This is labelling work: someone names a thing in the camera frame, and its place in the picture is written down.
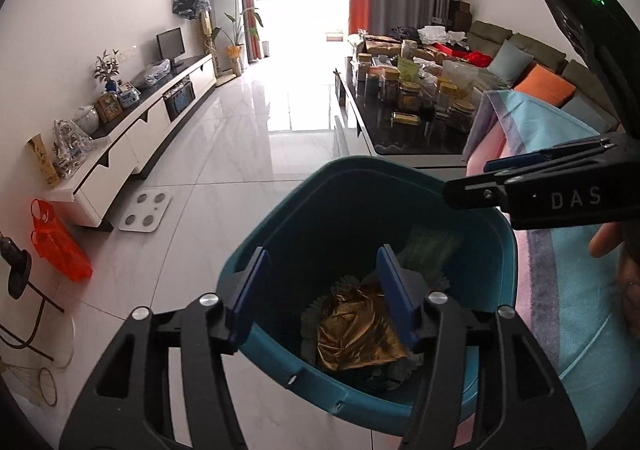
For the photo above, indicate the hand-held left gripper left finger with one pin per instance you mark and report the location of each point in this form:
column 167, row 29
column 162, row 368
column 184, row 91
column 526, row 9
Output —
column 250, row 290

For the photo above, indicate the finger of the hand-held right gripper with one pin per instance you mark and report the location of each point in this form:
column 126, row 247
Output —
column 470, row 192
column 515, row 161

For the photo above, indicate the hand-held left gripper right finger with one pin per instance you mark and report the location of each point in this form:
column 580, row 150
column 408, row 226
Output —
column 395, row 295

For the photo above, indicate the gold foil wrapper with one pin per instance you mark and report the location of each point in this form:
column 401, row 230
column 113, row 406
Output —
column 355, row 330

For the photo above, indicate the teal trash bin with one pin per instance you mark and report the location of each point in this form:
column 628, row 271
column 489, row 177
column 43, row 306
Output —
column 320, row 210

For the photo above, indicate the person's right hand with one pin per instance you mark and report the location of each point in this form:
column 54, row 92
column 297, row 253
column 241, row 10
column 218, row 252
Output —
column 605, row 240

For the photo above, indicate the grey-blue pillow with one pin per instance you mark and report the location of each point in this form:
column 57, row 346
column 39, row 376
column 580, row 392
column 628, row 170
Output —
column 507, row 62
column 580, row 112

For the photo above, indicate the orange pillow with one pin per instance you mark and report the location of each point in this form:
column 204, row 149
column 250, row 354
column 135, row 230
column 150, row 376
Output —
column 545, row 85

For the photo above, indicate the black coffee table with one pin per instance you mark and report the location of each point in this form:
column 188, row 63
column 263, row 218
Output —
column 400, row 142

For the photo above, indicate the gold flat tin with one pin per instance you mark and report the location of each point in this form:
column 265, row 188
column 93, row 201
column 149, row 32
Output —
column 405, row 119

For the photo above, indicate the red cloth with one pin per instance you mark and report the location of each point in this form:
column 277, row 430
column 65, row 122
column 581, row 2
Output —
column 480, row 59

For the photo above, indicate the green brown sofa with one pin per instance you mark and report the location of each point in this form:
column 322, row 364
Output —
column 540, row 50

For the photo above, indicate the red flat box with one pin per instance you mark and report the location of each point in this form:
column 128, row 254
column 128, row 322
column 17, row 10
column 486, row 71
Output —
column 447, row 50

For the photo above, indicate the teal grey tablecloth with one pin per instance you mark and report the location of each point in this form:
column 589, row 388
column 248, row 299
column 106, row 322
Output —
column 590, row 330

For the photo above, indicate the white body scale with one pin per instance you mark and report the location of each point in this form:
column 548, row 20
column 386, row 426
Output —
column 145, row 210

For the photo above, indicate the pile of white clothes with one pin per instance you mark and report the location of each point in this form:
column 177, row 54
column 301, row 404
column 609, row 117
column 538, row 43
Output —
column 442, row 34

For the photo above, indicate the dark brown boxes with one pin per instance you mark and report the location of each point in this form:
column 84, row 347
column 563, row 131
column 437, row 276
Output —
column 460, row 15

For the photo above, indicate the brown cardboard box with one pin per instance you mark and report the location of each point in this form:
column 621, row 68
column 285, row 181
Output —
column 382, row 45

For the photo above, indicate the dark clothes pile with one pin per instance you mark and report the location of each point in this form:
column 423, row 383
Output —
column 402, row 31

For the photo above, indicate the white black tv cabinet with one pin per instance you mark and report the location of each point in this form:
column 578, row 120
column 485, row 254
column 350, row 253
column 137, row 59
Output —
column 150, row 125

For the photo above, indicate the red plastic bag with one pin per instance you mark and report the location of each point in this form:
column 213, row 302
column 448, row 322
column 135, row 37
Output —
column 60, row 245

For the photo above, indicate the clear wrapped model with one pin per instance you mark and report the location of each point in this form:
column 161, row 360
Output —
column 72, row 147

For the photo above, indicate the blue white porcelain jar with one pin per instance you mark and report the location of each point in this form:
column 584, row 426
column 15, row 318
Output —
column 128, row 95

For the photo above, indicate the black metal stand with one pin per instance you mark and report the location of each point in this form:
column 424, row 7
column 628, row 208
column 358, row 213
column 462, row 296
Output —
column 17, row 270

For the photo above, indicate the white ceramic pot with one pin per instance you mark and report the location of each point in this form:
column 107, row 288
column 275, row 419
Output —
column 87, row 119

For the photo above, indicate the clear plastic bag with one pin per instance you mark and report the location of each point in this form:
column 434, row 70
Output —
column 156, row 72

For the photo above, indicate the yellow tall box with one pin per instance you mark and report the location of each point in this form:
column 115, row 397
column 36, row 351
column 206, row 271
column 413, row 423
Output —
column 44, row 160

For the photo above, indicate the black monitor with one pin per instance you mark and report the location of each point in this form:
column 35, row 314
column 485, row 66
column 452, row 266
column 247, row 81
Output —
column 170, row 42

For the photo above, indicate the gold ornament stand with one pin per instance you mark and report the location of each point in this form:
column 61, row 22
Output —
column 206, row 32

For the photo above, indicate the small plant in blue vase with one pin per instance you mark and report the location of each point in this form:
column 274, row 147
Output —
column 107, row 70

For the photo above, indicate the tall potted plant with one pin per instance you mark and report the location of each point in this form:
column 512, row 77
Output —
column 235, row 15

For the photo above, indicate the dark decorative fan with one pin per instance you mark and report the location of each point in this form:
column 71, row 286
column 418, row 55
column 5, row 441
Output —
column 190, row 0

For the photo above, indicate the wooden picture frame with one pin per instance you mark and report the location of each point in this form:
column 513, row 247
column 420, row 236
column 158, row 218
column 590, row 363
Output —
column 108, row 107

